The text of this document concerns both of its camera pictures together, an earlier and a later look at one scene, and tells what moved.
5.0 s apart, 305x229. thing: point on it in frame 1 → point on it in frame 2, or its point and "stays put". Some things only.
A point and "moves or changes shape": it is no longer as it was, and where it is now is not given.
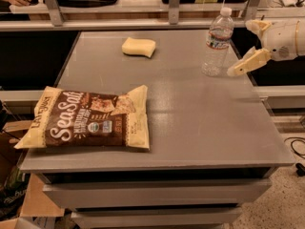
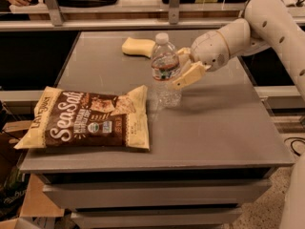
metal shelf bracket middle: x=173 y=10 stays put
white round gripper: x=280 y=39 → x=210 y=51
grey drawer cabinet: x=214 y=142 stays put
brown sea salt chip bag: x=69 y=118 stays put
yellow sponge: x=133 y=46 stays put
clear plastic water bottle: x=214 y=55 moves or changes shape
